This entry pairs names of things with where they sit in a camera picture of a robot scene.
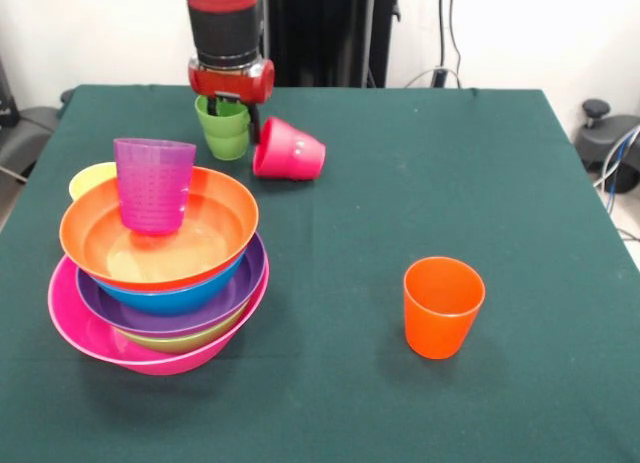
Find black equipment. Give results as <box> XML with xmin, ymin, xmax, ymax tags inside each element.
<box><xmin>0</xmin><ymin>57</ymin><xmax>64</xmax><ymax>184</ymax></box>

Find red cup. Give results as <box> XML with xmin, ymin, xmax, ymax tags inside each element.
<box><xmin>251</xmin><ymin>115</ymin><xmax>327</xmax><ymax>180</ymax></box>

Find purple bowl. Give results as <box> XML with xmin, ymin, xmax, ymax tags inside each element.
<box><xmin>75</xmin><ymin>231</ymin><xmax>266</xmax><ymax>339</ymax></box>

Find pink bowl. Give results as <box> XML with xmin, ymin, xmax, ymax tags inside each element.
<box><xmin>47</xmin><ymin>252</ymin><xmax>271</xmax><ymax>376</ymax></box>

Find yellow cup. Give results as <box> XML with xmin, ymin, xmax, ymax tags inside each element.
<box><xmin>68</xmin><ymin>161</ymin><xmax>119</xmax><ymax>202</ymax></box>

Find blue bowl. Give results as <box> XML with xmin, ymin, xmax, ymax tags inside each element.
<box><xmin>92</xmin><ymin>255</ymin><xmax>247</xmax><ymax>318</ymax></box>

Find blue cable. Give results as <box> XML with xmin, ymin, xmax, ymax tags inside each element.
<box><xmin>605</xmin><ymin>126</ymin><xmax>634</xmax><ymax>199</ymax></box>

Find black cable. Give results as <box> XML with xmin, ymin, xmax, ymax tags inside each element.
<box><xmin>438</xmin><ymin>0</ymin><xmax>447</xmax><ymax>72</ymax></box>
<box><xmin>448</xmin><ymin>0</ymin><xmax>463</xmax><ymax>89</ymax></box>

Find orange cup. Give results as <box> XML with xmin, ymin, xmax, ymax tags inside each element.
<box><xmin>402</xmin><ymin>255</ymin><xmax>487</xmax><ymax>361</ymax></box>

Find dark green tablecloth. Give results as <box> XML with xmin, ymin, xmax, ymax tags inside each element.
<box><xmin>0</xmin><ymin>84</ymin><xmax>640</xmax><ymax>463</ymax></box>

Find green bowl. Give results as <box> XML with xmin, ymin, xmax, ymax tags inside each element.
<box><xmin>117</xmin><ymin>302</ymin><xmax>249</xmax><ymax>355</ymax></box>

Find orange bowl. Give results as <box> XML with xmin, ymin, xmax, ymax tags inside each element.
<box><xmin>58</xmin><ymin>165</ymin><xmax>260</xmax><ymax>292</ymax></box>

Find grey cable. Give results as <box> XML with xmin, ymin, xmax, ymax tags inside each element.
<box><xmin>593</xmin><ymin>125</ymin><xmax>640</xmax><ymax>189</ymax></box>

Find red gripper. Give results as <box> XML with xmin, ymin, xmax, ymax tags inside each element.
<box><xmin>187</xmin><ymin>56</ymin><xmax>276</xmax><ymax>145</ymax></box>

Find green cup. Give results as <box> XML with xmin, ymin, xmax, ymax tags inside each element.
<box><xmin>194</xmin><ymin>95</ymin><xmax>251</xmax><ymax>138</ymax></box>
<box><xmin>202</xmin><ymin>127</ymin><xmax>250</xmax><ymax>161</ymax></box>

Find purple cup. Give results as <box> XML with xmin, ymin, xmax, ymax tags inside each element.
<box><xmin>112</xmin><ymin>137</ymin><xmax>198</xmax><ymax>236</ymax></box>

